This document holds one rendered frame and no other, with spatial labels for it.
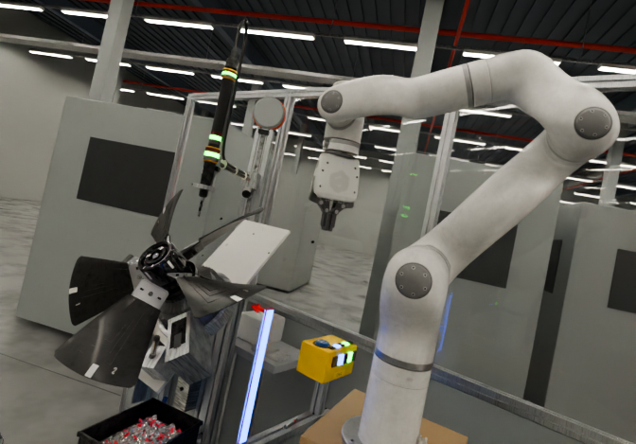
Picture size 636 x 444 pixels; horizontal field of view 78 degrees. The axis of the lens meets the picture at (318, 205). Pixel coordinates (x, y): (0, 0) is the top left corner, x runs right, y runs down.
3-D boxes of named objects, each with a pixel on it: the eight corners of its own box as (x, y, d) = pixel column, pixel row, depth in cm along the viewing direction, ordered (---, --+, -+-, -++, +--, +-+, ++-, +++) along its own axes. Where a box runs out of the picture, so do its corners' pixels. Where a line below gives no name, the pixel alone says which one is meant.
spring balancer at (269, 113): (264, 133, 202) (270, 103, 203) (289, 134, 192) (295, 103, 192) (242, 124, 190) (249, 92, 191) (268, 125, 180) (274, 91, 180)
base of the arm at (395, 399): (434, 440, 88) (450, 359, 88) (428, 493, 70) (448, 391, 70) (354, 409, 94) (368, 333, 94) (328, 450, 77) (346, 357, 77)
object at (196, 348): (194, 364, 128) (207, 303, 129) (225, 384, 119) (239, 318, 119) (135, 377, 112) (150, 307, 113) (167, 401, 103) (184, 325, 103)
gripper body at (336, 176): (325, 145, 85) (315, 196, 85) (367, 154, 88) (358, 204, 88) (314, 148, 92) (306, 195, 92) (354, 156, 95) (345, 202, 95)
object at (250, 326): (256, 329, 185) (261, 306, 186) (281, 341, 176) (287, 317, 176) (229, 333, 172) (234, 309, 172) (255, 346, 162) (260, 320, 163)
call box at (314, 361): (325, 365, 128) (331, 333, 128) (351, 378, 122) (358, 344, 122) (294, 375, 115) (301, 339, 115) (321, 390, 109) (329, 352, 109)
